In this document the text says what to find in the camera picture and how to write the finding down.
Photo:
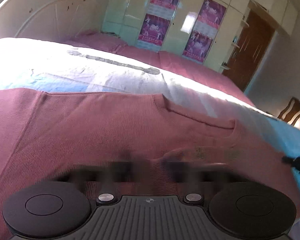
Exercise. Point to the cream glossy wardrobe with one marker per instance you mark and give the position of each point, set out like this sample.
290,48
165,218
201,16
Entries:
125,18

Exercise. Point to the brown wooden door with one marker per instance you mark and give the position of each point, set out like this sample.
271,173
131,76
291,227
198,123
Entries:
249,51

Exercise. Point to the lower right purple poster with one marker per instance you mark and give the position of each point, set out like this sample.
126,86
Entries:
197,47

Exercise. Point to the upper right purple poster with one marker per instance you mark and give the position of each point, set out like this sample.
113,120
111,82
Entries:
209,19

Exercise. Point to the lower left purple poster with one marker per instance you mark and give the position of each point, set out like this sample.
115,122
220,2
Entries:
152,33

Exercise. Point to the wooden chair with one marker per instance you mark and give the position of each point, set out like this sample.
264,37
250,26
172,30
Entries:
291,113

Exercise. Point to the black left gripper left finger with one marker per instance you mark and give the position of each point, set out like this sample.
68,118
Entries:
119,170

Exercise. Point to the cream round headboard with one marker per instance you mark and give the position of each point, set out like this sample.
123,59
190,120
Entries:
50,20

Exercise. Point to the blue white patterned blanket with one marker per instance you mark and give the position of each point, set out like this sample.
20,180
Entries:
60,68

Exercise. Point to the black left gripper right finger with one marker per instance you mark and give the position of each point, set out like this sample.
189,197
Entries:
196,171

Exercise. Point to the pink pillow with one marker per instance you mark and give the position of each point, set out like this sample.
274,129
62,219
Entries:
97,40

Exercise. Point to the pink bedspread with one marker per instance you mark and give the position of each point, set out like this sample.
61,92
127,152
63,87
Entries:
186,68

